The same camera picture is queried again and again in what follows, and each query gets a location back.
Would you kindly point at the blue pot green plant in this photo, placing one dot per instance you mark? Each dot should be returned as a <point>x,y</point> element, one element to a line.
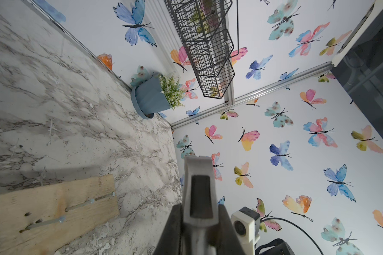
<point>159,93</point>

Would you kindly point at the black wire wall basket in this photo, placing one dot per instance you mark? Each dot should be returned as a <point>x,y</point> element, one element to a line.
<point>203,31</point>

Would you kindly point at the wooden board with holes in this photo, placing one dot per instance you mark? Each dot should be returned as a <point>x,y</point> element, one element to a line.
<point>19,209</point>

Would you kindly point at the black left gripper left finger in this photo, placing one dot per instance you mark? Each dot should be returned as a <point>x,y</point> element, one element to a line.
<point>170,240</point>

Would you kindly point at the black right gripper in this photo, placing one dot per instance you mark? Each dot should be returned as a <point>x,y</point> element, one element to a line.
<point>275,247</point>

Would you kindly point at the left steel nail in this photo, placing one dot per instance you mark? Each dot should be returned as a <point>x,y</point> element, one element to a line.
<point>41,223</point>

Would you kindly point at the dark steel nail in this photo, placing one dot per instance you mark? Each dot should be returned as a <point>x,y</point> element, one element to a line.
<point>112,194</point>

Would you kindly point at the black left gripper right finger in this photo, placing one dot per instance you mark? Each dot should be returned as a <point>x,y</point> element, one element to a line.
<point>228,243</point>

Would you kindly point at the orange handled claw hammer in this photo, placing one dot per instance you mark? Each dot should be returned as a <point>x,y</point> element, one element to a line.
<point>200,208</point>

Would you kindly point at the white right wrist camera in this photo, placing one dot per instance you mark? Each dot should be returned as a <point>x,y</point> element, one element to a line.
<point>246,223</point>

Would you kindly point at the middle steel nail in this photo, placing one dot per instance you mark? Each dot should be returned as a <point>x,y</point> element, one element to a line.
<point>86,203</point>

